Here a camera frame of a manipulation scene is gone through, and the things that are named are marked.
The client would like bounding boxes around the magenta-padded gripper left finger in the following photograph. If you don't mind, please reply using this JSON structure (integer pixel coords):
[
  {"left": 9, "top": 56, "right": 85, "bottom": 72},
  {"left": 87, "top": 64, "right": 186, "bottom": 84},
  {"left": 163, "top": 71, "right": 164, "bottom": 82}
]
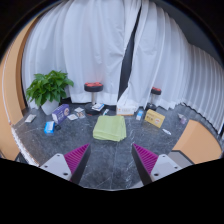
[{"left": 39, "top": 143, "right": 92, "bottom": 185}]

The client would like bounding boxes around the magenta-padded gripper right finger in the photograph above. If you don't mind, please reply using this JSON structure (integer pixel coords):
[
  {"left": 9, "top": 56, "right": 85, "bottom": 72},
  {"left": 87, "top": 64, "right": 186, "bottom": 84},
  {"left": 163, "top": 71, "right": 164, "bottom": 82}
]
[{"left": 131, "top": 143, "right": 183, "bottom": 186}]

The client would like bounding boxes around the light green folded towel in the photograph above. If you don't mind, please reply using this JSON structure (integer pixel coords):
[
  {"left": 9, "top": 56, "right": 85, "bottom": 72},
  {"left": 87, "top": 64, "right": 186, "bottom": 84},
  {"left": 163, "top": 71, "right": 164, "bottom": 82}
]
[{"left": 92, "top": 114, "right": 128, "bottom": 143}]

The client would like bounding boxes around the blue and white box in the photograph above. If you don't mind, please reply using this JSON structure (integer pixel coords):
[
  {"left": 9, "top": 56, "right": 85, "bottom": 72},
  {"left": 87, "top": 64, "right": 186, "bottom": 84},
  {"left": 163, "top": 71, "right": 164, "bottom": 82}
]
[{"left": 43, "top": 120, "right": 56, "bottom": 135}]

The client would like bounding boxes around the yellow cardboard box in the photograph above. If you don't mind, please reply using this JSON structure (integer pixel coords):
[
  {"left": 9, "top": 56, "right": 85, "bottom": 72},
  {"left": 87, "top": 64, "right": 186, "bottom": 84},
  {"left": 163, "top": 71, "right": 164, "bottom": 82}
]
[{"left": 143, "top": 108, "right": 166, "bottom": 129}]

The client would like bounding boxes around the white orange-printed flat packet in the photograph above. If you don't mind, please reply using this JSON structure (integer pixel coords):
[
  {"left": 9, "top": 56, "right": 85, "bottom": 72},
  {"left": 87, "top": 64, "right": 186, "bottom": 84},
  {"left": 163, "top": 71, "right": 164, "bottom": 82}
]
[{"left": 66, "top": 113, "right": 79, "bottom": 121}]

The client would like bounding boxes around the purple cardboard box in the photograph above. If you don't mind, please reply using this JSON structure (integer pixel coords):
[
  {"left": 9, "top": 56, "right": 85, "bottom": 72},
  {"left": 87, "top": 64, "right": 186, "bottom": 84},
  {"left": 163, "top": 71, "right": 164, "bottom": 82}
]
[{"left": 51, "top": 103, "right": 71, "bottom": 125}]

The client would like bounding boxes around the pill blister pack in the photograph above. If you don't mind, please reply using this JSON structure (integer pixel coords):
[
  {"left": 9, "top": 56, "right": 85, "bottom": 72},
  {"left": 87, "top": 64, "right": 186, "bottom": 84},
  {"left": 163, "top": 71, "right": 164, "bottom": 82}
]
[{"left": 75, "top": 110, "right": 86, "bottom": 120}]

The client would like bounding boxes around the small pale plastic packet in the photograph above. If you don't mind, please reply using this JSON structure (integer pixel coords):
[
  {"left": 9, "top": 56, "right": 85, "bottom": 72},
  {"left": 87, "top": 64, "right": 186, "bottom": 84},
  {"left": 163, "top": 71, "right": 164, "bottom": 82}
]
[{"left": 177, "top": 113, "right": 189, "bottom": 125}]

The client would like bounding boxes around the small blue white carton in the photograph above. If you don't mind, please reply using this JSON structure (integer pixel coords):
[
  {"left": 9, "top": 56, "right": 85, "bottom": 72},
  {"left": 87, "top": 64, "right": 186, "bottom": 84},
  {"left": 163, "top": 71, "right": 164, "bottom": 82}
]
[{"left": 135, "top": 109, "right": 145, "bottom": 122}]

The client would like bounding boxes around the small white wrapped packet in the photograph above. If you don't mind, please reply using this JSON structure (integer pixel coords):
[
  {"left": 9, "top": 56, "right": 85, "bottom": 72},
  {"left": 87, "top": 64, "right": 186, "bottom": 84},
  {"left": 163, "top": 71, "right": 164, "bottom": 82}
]
[{"left": 24, "top": 113, "right": 37, "bottom": 124}]

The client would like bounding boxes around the white and orange box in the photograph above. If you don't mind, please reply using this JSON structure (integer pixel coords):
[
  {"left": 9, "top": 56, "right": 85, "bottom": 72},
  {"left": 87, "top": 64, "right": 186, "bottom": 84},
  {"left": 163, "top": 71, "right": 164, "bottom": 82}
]
[{"left": 115, "top": 104, "right": 138, "bottom": 117}]

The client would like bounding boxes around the stack of white booklets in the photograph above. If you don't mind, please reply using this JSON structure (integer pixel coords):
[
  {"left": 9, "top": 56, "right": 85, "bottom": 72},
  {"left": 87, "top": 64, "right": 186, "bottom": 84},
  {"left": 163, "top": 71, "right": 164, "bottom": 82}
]
[{"left": 91, "top": 102, "right": 105, "bottom": 113}]

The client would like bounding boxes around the black red-topped bar stool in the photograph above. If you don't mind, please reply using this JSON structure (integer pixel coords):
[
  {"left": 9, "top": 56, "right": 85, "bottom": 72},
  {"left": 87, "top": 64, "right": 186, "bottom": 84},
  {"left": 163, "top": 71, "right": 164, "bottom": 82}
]
[
  {"left": 145, "top": 86, "right": 163, "bottom": 112},
  {"left": 83, "top": 81, "right": 105, "bottom": 116}
]

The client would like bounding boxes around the green plant in white pot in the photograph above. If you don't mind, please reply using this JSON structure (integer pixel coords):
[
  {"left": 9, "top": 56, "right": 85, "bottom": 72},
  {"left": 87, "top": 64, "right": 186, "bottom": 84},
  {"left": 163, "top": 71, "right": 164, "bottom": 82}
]
[{"left": 25, "top": 69, "right": 75, "bottom": 116}]

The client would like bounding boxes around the white curtain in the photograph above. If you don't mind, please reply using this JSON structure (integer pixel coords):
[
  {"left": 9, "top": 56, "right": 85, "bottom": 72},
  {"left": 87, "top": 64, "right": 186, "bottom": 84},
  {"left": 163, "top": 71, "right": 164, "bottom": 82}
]
[
  {"left": 21, "top": 0, "right": 143, "bottom": 106},
  {"left": 116, "top": 0, "right": 224, "bottom": 134}
]

